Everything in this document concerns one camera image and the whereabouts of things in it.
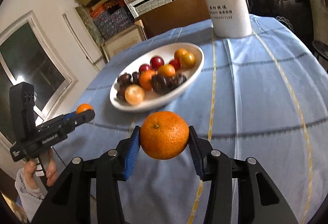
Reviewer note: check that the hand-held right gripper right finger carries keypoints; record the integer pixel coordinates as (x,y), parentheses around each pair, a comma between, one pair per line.
(196,154)

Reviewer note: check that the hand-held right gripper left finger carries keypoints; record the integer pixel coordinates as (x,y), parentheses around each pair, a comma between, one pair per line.
(130,152)

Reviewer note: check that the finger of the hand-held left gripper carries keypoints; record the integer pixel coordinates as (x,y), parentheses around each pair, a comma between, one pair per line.
(84,116)

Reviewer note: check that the small orange tangerine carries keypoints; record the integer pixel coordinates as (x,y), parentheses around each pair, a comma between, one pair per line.
(166,70)
(179,53)
(84,108)

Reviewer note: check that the large orange mandarin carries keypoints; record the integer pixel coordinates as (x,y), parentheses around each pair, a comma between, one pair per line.
(164,134)

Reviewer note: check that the dark water chestnut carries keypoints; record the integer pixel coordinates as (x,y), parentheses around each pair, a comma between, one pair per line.
(135,77)
(159,83)
(120,95)
(124,80)
(179,79)

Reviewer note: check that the white plate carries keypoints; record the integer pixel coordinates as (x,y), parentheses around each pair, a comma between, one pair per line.
(153,105)

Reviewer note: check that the yellow asian pear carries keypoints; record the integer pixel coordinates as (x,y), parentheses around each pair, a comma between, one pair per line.
(134,94)

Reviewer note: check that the red cherry tomato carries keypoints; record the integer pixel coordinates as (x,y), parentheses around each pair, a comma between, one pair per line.
(175,64)

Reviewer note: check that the yellow orange tangerine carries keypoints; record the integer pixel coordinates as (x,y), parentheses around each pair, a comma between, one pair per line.
(188,60)

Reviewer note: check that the person's left forearm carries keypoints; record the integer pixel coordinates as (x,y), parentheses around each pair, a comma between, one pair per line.
(28,195)

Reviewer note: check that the person's left hand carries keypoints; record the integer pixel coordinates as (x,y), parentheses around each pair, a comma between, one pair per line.
(52,170)

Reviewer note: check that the white framed window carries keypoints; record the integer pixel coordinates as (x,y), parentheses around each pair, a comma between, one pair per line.
(25,65)

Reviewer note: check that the red plum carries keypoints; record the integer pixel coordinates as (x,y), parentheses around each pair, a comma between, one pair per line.
(145,69)
(156,62)

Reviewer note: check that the blue checked tablecloth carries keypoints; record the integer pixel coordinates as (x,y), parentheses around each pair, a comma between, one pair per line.
(256,85)

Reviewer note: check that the green patterned panel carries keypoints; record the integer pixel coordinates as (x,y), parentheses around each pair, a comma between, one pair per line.
(88,24)

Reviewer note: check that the stack of patterned boxes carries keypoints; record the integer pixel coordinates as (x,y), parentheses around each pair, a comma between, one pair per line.
(112,21)

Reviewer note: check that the brown wooden board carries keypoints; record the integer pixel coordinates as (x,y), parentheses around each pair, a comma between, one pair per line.
(174,13)

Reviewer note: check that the dark wooden chair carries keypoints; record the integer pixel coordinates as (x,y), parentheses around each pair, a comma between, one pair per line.
(320,51)

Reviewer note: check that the pale picture frame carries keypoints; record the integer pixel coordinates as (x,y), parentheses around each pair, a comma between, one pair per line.
(123,39)

